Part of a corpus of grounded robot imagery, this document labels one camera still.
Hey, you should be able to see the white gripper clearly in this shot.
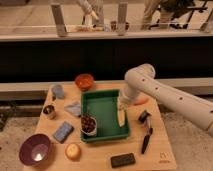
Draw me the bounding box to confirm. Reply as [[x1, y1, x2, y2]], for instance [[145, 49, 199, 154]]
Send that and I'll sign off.
[[118, 90, 138, 110]]

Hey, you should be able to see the yellow banana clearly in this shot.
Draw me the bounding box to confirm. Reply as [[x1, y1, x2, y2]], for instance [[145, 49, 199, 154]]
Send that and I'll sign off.
[[117, 106, 125, 127]]

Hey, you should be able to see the green plastic tray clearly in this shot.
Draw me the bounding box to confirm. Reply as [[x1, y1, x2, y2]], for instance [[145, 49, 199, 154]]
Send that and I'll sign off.
[[81, 89, 130, 143]]

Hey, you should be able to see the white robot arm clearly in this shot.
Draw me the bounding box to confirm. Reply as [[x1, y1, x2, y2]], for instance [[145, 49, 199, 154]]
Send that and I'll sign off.
[[120, 64, 213, 137]]

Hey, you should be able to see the orange carrot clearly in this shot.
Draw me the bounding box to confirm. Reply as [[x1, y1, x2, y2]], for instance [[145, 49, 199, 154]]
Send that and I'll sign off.
[[133, 97, 149, 106]]

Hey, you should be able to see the wooden table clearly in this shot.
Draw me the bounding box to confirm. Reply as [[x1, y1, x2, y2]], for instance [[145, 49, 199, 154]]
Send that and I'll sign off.
[[23, 83, 177, 171]]

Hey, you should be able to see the red-orange bowl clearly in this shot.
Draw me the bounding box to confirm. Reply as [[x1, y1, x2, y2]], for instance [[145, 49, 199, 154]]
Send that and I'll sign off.
[[75, 73, 94, 91]]

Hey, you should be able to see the cup of dark berries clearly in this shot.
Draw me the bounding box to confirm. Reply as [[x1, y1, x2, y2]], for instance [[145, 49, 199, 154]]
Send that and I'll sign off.
[[81, 115, 97, 136]]

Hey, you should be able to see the crumpled blue-grey cloth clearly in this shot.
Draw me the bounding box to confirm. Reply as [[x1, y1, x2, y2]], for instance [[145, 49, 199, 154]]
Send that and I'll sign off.
[[64, 102, 81, 117]]

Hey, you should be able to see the black rectangular block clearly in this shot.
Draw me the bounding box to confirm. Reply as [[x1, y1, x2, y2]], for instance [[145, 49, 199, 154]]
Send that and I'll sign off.
[[110, 153, 135, 168]]

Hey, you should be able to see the grey-blue cup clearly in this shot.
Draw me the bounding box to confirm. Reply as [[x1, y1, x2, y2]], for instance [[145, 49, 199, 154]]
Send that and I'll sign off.
[[51, 84, 64, 99]]

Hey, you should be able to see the blue sponge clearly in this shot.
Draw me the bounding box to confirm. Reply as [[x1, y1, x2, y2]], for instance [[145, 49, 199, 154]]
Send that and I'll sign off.
[[53, 122, 74, 143]]

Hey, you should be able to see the yellow round fruit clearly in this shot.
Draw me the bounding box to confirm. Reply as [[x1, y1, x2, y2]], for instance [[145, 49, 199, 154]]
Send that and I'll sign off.
[[65, 143, 81, 160]]

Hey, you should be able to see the small metal can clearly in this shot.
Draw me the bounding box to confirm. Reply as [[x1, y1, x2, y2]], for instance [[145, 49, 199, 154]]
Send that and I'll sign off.
[[43, 105, 56, 119]]

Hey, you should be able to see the black office chair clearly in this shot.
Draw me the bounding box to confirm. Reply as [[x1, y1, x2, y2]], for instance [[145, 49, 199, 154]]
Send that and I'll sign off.
[[157, 0, 208, 29]]

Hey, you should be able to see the purple bowl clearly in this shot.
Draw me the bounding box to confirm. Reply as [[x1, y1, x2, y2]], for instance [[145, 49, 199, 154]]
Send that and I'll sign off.
[[19, 134, 51, 166]]

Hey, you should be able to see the metal railing frame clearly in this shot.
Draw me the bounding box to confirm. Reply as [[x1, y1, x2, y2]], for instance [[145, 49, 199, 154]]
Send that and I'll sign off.
[[0, 0, 213, 41]]

